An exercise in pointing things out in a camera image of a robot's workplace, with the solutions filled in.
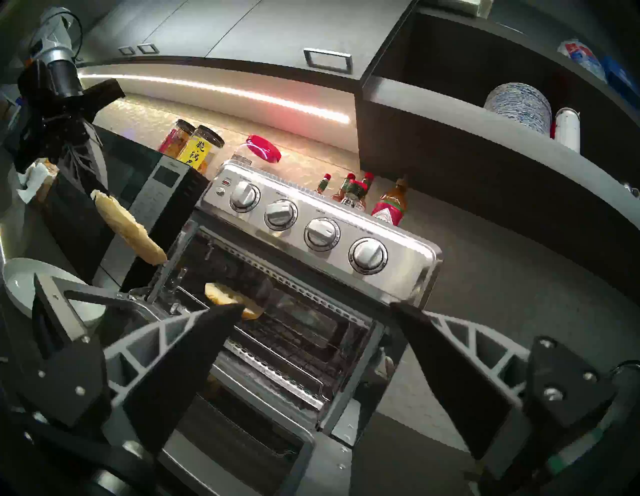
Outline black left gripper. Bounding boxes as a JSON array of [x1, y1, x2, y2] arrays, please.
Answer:
[[14, 59, 127, 194]]

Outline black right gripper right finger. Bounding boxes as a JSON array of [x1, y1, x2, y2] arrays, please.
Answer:
[[392, 301, 618, 482]]

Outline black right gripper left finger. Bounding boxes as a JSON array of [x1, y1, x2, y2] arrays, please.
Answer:
[[20, 301, 257, 458]]

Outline dark crusted bagel half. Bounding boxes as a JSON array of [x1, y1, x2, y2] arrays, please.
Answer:
[[90, 189, 168, 266]]

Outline pale crusted bagel half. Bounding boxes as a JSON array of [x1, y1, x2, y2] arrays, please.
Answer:
[[205, 282, 265, 321]]

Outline round white plate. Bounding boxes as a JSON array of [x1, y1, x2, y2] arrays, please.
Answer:
[[2, 257, 107, 326]]

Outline glass toaster oven door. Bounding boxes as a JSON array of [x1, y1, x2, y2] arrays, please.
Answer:
[[31, 272, 373, 496]]

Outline black microwave oven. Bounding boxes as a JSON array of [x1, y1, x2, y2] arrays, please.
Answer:
[[40, 125, 211, 293]]

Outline foil covered oven tray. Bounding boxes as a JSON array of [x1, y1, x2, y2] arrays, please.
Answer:
[[212, 350, 321, 418]]

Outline silver oven control knob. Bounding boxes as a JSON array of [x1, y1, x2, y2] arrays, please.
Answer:
[[228, 179, 262, 214], [263, 198, 299, 232], [348, 237, 389, 275], [303, 216, 342, 252]]

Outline stainless steel toaster oven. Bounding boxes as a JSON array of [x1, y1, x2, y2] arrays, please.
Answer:
[[150, 159, 445, 448]]

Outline bagged bread loaf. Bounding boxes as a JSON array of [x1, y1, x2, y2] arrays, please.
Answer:
[[36, 159, 61, 188]]

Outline large white paper bag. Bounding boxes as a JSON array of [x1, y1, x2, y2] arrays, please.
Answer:
[[16, 162, 51, 204]]

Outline red label snack jar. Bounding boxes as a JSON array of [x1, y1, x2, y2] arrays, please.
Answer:
[[159, 118, 197, 160]]

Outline yellow label snack jar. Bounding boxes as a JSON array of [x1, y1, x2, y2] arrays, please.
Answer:
[[177, 124, 226, 173]]

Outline under-cabinet light strip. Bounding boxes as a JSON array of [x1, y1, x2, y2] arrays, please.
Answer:
[[77, 72, 352, 126]]

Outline clear jar red lid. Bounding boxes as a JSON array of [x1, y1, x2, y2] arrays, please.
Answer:
[[222, 134, 282, 171]]

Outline large Tabasco sriracha bottle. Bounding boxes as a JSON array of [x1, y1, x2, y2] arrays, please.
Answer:
[[371, 175, 408, 226]]

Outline medium Tabasco sauce bottle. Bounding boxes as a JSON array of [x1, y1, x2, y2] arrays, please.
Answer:
[[331, 172, 356, 201]]

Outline patterned plate stack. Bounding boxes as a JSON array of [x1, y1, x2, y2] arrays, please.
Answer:
[[484, 82, 553, 136]]

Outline blue cardboard box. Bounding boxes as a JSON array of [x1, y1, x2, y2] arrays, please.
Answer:
[[600, 55, 640, 99]]

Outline bottled water pack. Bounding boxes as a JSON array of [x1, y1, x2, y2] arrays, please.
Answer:
[[556, 38, 608, 83]]

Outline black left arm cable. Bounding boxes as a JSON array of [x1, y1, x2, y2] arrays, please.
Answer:
[[59, 11, 84, 63]]

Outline dark open wall shelf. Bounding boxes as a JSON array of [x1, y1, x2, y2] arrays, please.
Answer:
[[355, 0, 640, 281]]

